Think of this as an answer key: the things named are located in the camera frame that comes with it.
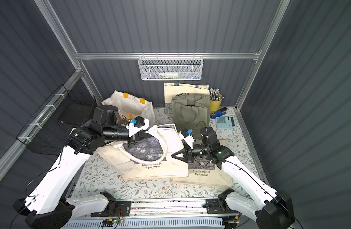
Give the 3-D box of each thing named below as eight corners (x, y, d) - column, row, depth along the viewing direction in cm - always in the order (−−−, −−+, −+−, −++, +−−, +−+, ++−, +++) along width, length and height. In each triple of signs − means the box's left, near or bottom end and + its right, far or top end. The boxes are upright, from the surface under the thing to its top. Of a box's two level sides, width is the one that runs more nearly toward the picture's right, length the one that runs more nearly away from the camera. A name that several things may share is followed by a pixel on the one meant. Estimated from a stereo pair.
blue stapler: (212, 120, 114) (213, 117, 111) (209, 117, 116) (210, 113, 113) (227, 113, 119) (228, 109, 116) (223, 109, 121) (225, 106, 118)
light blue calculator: (216, 129, 109) (217, 126, 106) (214, 118, 115) (215, 115, 113) (236, 129, 109) (238, 126, 106) (233, 118, 115) (234, 115, 113)
